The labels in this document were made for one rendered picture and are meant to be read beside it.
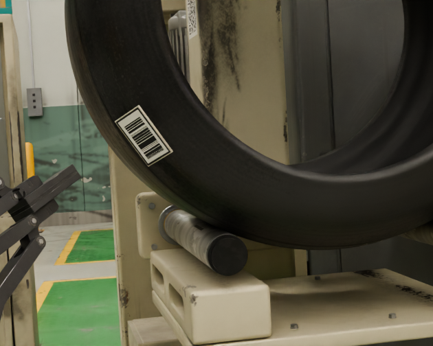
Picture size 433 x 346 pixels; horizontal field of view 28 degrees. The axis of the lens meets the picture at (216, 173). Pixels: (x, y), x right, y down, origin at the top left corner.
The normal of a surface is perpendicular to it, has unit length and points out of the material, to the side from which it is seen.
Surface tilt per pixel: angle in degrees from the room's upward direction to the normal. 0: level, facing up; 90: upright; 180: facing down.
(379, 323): 0
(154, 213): 90
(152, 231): 90
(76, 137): 90
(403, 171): 100
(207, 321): 90
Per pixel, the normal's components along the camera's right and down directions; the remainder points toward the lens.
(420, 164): 0.27, 0.21
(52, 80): 0.10, 0.04
